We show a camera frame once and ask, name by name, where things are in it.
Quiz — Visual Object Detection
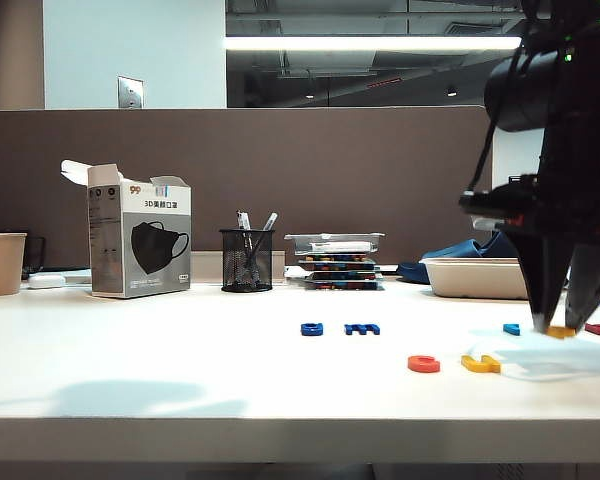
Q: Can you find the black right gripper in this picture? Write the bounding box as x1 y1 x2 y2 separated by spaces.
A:
458 173 600 334

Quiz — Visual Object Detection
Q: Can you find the yellow letter u magnet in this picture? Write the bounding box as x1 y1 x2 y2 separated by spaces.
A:
460 353 502 375

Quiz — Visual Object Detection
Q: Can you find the orange red letter c magnet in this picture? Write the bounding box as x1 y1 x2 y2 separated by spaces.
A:
407 354 442 375

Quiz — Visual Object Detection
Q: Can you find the letter magnet blister pack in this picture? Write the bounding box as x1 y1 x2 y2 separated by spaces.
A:
303 280 386 293
297 255 380 273
304 271 383 283

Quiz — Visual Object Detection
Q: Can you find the brown paper cup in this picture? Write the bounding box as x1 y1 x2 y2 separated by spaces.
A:
0 232 29 297

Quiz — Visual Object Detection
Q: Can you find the beige oval pulp tray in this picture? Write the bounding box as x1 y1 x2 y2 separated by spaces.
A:
419 257 531 301

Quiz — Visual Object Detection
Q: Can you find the clear plastic tray pack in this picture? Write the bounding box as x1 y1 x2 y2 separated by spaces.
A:
283 232 386 258

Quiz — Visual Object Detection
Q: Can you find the brown desk partition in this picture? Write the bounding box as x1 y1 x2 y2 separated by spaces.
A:
0 104 495 282

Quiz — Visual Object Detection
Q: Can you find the long ceiling light strip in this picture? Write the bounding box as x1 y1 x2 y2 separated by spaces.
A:
224 35 524 51

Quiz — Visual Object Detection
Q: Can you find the black mesh pen holder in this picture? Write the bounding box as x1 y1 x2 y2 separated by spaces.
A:
218 228 275 294

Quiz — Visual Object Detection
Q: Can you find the beige low box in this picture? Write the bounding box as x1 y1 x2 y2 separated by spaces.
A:
190 251 286 285

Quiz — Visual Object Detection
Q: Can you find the grey face mask box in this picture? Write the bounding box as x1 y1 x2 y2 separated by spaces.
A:
60 159 192 300

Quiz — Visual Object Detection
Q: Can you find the white earbud case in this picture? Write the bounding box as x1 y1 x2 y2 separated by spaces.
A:
27 274 67 291

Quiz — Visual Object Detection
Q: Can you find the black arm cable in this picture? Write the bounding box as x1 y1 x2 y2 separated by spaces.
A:
463 47 524 199

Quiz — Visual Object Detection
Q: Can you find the metal wall switch plate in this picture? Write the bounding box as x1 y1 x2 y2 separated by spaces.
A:
117 76 146 110

